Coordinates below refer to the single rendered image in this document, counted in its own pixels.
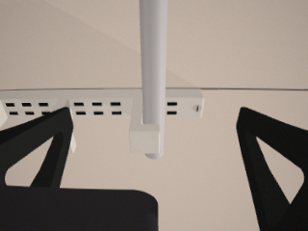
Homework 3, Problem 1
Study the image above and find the beige wall panel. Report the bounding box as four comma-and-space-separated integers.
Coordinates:
0, 0, 308, 231

